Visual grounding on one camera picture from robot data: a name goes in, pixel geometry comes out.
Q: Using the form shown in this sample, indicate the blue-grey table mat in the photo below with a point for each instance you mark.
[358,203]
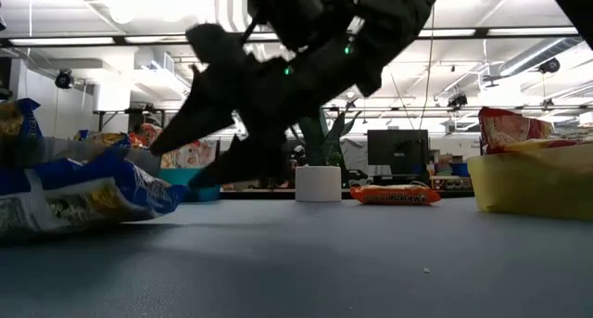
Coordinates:
[296,271]

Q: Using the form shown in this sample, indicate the black overhead camera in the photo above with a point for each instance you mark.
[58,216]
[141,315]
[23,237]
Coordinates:
[550,65]
[64,78]
[457,100]

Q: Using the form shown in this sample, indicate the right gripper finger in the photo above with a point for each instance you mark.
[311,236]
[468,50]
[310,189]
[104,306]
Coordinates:
[213,86]
[259,165]

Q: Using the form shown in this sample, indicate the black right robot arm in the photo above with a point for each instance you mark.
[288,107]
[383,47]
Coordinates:
[407,3]

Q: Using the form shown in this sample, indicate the orange chicken noodle pack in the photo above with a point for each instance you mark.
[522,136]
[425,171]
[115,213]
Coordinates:
[394,195]

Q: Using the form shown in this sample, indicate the teal plastic bin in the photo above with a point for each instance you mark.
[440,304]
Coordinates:
[169,179]

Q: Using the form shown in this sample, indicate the grey translucent plastic bin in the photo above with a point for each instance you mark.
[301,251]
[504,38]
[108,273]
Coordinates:
[69,151]

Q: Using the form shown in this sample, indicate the black rig beam with lights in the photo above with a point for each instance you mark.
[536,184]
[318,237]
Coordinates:
[482,31]

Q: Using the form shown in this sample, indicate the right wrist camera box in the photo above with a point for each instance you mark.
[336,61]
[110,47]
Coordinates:
[292,12]

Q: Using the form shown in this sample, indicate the snake plant in white pot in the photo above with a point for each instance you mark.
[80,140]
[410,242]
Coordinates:
[318,183]

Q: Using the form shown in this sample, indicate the blue storage container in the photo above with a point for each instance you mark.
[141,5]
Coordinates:
[461,169]

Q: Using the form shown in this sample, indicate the black monitor back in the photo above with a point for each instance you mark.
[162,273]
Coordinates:
[398,151]

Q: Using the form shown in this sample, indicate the floral patterned board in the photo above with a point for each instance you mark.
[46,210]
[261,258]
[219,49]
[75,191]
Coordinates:
[204,151]

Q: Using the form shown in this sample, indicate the yellow-green plastic bin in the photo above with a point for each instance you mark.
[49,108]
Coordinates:
[533,183]

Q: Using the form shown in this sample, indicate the silver ceiling air duct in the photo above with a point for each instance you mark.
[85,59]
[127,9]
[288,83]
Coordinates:
[533,56]

